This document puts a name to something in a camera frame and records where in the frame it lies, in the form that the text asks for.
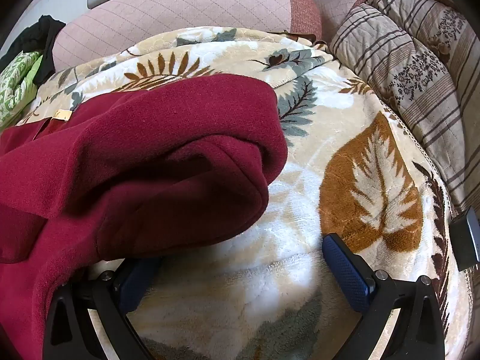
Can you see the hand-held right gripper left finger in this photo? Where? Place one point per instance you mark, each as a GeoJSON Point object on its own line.
{"type": "Point", "coordinates": [135, 279]}

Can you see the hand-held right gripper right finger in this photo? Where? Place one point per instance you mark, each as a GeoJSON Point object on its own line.
{"type": "Point", "coordinates": [345, 270]}

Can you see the dark red garment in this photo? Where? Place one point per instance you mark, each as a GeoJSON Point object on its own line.
{"type": "Point", "coordinates": [150, 157]}

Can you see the leaf print fleece blanket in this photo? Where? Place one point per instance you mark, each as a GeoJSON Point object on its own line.
{"type": "Point", "coordinates": [300, 202]}

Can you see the black box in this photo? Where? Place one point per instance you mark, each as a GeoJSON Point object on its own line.
{"type": "Point", "coordinates": [467, 240]}

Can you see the striped floral quilt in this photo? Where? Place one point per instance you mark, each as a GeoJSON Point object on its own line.
{"type": "Point", "coordinates": [412, 75]}

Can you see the green white patterned pillow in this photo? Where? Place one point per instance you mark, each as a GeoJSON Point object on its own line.
{"type": "Point", "coordinates": [15, 82]}

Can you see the black cloth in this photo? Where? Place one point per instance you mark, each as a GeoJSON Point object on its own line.
{"type": "Point", "coordinates": [45, 37]}

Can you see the pink quilted sofa cushion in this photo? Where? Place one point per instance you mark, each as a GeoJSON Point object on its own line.
{"type": "Point", "coordinates": [337, 3]}
{"type": "Point", "coordinates": [168, 11]}

